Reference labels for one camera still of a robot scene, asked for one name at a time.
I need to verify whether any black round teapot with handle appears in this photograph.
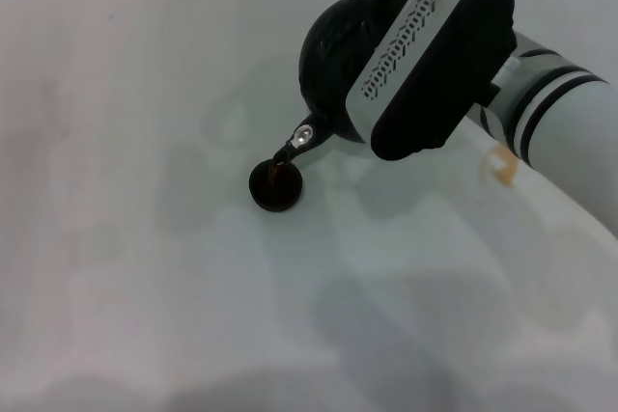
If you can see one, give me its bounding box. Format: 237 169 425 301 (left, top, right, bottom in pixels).
272 0 411 165

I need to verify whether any small dark brown teacup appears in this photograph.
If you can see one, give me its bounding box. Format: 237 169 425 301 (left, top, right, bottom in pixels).
248 159 305 214

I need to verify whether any white vented right wrist housing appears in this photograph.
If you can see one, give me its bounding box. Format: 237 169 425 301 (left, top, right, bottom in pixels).
344 0 517 162

